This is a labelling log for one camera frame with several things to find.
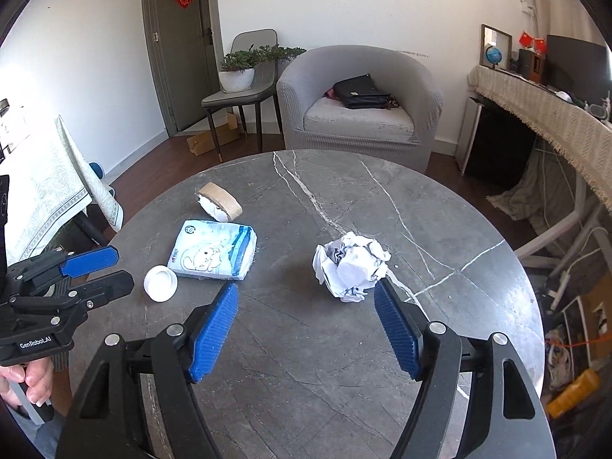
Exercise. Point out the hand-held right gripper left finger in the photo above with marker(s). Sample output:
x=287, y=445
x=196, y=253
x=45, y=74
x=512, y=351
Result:
x=215, y=334

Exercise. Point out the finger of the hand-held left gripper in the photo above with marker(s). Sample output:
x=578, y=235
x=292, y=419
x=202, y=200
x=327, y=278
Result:
x=95, y=289
x=91, y=260

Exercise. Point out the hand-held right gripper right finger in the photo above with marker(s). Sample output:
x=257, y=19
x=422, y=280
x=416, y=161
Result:
x=397, y=330

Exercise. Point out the white round plastic lid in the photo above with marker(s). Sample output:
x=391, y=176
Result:
x=160, y=284

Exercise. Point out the white paper ball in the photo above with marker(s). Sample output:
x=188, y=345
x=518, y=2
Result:
x=351, y=267

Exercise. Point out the blue white tissue pack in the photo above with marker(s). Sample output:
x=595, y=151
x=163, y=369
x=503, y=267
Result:
x=213, y=251

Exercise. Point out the cardboard tape roll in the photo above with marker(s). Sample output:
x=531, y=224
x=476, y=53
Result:
x=227, y=201

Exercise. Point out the person's left hand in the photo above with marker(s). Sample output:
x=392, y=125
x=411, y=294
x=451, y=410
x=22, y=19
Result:
x=36, y=377

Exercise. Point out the pale green patterned tablecloth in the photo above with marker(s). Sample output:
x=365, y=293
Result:
x=48, y=186

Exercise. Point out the round grey marble table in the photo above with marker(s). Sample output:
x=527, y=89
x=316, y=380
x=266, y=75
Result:
x=306, y=229

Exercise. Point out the flat cardboard box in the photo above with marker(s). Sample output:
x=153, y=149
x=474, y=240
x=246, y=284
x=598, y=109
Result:
x=210, y=138

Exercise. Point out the beige cloth heap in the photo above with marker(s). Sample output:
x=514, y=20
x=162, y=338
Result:
x=530, y=196

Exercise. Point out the black cabinet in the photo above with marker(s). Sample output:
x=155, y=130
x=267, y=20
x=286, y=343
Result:
x=497, y=143

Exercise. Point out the grey dining chair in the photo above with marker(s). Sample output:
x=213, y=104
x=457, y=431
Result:
x=248, y=93

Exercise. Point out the grey door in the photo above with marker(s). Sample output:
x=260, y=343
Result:
x=181, y=48

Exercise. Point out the potted plant in white pot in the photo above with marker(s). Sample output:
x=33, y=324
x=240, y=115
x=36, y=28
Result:
x=236, y=79

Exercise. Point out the black handbag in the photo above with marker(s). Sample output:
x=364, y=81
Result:
x=361, y=91

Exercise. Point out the beige fringed desk cloth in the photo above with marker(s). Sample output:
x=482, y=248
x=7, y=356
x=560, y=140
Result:
x=550, y=114

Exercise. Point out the grey armchair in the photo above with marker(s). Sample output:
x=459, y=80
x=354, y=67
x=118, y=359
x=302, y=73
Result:
x=306, y=81

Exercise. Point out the small blue globe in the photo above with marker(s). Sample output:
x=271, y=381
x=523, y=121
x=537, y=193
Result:
x=492, y=55

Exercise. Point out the brown speaker box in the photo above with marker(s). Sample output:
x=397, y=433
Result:
x=530, y=63

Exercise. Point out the framed picture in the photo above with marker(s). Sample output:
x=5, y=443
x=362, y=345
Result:
x=495, y=33

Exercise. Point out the small red flags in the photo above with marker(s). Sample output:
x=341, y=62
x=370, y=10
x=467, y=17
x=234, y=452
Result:
x=530, y=40

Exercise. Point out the black monitor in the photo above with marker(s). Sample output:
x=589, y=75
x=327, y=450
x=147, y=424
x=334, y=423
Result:
x=573, y=64

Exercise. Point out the white desk frame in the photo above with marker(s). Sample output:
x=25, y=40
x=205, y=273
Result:
x=564, y=229

